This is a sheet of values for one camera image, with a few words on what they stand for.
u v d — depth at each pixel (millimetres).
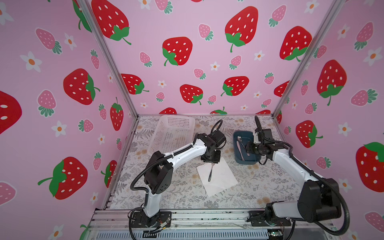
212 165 930
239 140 1041
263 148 647
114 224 734
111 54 859
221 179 873
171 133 1104
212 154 721
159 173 481
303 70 926
